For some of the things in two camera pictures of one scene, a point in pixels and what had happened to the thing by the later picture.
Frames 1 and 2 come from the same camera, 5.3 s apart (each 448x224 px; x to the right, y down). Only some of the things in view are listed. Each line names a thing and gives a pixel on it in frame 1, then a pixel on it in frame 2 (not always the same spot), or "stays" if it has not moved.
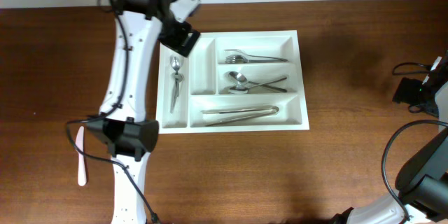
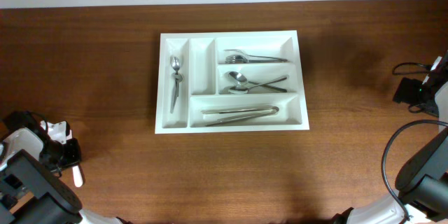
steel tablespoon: (241, 89) stays
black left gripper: (189, 42) to (71, 152)
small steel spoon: (176, 78) stays
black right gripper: (401, 91) stays
